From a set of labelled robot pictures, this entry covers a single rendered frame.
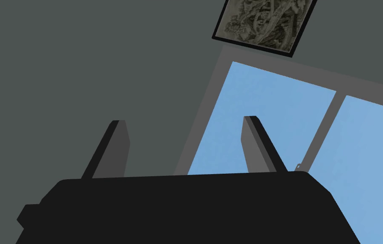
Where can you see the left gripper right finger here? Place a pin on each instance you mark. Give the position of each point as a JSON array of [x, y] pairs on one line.
[[260, 149]]

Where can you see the black framed wall picture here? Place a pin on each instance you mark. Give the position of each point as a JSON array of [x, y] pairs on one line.
[[265, 23]]

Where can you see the grey framed window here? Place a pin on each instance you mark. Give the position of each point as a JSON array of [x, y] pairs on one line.
[[279, 115]]

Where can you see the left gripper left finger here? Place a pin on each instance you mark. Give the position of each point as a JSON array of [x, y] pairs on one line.
[[111, 152]]

